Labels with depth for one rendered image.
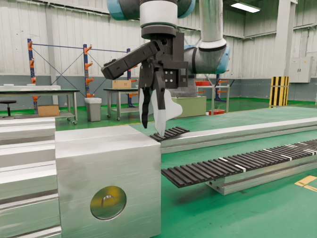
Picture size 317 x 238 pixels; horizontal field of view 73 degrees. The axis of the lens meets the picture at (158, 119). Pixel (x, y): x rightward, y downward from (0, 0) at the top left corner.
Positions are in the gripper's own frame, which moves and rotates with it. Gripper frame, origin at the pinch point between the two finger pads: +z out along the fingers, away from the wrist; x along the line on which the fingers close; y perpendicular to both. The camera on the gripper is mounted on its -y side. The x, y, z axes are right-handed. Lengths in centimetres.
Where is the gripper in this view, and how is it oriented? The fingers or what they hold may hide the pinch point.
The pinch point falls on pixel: (149, 127)
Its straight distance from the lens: 45.9
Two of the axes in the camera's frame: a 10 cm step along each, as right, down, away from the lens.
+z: 0.0, 9.9, 1.7
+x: -4.4, -1.5, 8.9
